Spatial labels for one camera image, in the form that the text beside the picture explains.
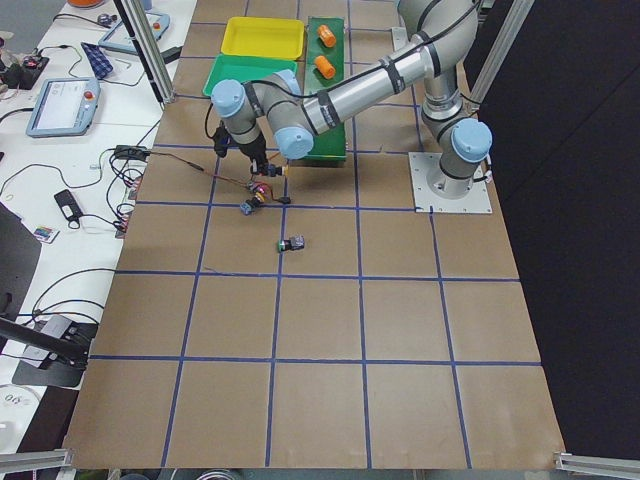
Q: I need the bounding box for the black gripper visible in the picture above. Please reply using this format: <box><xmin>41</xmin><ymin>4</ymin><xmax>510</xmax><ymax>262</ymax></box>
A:
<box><xmin>212</xmin><ymin>124</ymin><xmax>268</xmax><ymax>175</ymax></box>

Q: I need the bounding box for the yellow push button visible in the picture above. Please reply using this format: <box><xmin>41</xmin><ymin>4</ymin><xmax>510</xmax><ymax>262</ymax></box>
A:
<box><xmin>239</xmin><ymin>195</ymin><xmax>265</xmax><ymax>216</ymax></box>
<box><xmin>264</xmin><ymin>163</ymin><xmax>289</xmax><ymax>177</ymax></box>

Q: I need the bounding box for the green push button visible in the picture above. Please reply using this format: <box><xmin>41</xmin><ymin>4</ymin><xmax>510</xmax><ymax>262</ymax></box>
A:
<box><xmin>277</xmin><ymin>235</ymin><xmax>305</xmax><ymax>252</ymax></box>

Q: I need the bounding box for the plain orange cylinder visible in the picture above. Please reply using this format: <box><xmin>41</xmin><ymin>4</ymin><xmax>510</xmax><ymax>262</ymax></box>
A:
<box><xmin>314</xmin><ymin>55</ymin><xmax>336</xmax><ymax>80</ymax></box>

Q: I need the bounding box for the orange cylinder with white text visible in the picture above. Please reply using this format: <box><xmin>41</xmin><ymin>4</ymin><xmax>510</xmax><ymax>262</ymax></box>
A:
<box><xmin>316</xmin><ymin>24</ymin><xmax>337</xmax><ymax>48</ymax></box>

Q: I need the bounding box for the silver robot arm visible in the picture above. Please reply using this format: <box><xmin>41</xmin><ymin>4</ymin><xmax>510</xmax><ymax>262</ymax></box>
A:
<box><xmin>210</xmin><ymin>1</ymin><xmax>478</xmax><ymax>175</ymax></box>

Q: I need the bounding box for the small motor controller board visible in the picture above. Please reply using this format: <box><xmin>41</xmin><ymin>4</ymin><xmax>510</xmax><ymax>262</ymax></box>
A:
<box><xmin>247</xmin><ymin>181</ymin><xmax>269</xmax><ymax>196</ymax></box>

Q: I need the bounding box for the green conveyor belt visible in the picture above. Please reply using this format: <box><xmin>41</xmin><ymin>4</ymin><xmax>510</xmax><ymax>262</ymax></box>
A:
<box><xmin>299</xmin><ymin>16</ymin><xmax>347</xmax><ymax>168</ymax></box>

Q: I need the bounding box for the green plastic tray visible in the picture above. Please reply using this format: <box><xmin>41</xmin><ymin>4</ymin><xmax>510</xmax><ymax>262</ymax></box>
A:
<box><xmin>202</xmin><ymin>54</ymin><xmax>298</xmax><ymax>97</ymax></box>

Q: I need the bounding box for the yellow plastic tray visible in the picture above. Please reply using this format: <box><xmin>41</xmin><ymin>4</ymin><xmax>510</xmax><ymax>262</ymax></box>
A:
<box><xmin>221</xmin><ymin>16</ymin><xmax>305</xmax><ymax>60</ymax></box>

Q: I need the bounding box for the blue plaid cloth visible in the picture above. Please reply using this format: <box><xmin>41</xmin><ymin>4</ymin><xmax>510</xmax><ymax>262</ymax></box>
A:
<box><xmin>81</xmin><ymin>42</ymin><xmax>114</xmax><ymax>81</ymax></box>

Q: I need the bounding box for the upper teach pendant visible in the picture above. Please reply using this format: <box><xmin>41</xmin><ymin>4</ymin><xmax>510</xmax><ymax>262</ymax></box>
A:
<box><xmin>97</xmin><ymin>12</ymin><xmax>171</xmax><ymax>56</ymax></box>

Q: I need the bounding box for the teach pendant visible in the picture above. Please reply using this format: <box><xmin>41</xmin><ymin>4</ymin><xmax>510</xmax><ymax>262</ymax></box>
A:
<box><xmin>97</xmin><ymin>12</ymin><xmax>171</xmax><ymax>56</ymax></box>
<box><xmin>26</xmin><ymin>77</ymin><xmax>101</xmax><ymax>138</ymax></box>

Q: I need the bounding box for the lower teach pendant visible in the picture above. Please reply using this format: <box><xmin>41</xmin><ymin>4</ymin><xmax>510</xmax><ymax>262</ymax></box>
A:
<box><xmin>26</xmin><ymin>77</ymin><xmax>101</xmax><ymax>138</ymax></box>

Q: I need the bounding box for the aluminium frame post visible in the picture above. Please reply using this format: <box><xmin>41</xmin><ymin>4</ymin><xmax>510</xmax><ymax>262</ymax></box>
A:
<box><xmin>114</xmin><ymin>0</ymin><xmax>175</xmax><ymax>105</ymax></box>

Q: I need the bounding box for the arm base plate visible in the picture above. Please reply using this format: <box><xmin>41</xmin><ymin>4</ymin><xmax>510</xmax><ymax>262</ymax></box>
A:
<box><xmin>408</xmin><ymin>152</ymin><xmax>492</xmax><ymax>215</ymax></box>
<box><xmin>391</xmin><ymin>27</ymin><xmax>409</xmax><ymax>51</ymax></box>

